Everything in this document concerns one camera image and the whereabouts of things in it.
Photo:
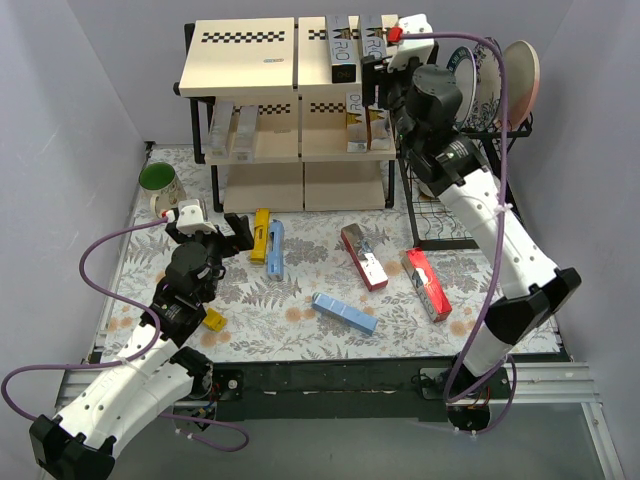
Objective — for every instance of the light blue toothpaste box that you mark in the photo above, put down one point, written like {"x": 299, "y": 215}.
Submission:
{"x": 274, "y": 259}

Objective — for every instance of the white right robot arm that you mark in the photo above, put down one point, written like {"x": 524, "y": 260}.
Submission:
{"x": 534, "y": 288}

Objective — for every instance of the black wire dish rack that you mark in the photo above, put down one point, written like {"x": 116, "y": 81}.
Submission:
{"x": 452, "y": 167}

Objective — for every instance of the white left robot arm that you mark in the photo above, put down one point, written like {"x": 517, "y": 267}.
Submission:
{"x": 155, "y": 367}

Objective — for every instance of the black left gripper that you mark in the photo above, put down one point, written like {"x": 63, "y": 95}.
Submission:
{"x": 220, "y": 240}

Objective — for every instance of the dark grey toothpaste box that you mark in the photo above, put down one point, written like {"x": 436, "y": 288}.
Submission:
{"x": 372, "y": 30}

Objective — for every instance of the silver striped toothpaste box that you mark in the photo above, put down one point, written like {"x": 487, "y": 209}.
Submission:
{"x": 219, "y": 136}

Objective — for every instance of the green floral mug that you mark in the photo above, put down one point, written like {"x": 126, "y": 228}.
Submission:
{"x": 161, "y": 184}

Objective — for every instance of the silver white toothpaste box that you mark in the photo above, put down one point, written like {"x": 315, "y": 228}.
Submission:
{"x": 246, "y": 137}

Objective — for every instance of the black gold toothpaste box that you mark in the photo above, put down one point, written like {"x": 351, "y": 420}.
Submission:
{"x": 342, "y": 54}

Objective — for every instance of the yellow toothpaste box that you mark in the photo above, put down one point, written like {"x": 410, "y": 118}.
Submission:
{"x": 261, "y": 224}

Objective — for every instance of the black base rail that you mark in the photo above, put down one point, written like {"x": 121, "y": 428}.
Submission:
{"x": 373, "y": 388}

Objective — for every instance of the brown red toothpaste box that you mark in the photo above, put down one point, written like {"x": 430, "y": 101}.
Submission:
{"x": 362, "y": 254}

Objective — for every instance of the teal rimmed plate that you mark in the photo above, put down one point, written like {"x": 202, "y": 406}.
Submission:
{"x": 462, "y": 64}

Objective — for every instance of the small yellow box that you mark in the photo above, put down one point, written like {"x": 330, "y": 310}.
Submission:
{"x": 214, "y": 321}

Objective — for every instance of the silver RO toothpaste box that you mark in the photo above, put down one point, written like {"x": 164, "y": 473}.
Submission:
{"x": 380, "y": 132}

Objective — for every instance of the pink beige plate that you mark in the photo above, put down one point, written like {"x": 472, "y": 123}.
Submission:
{"x": 523, "y": 79}

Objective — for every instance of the beige three-tier shelf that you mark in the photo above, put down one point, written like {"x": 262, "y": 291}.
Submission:
{"x": 300, "y": 158}

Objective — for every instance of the blue floral plate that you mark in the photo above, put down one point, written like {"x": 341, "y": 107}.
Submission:
{"x": 488, "y": 88}

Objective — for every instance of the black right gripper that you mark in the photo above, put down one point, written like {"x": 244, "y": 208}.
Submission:
{"x": 375, "y": 80}

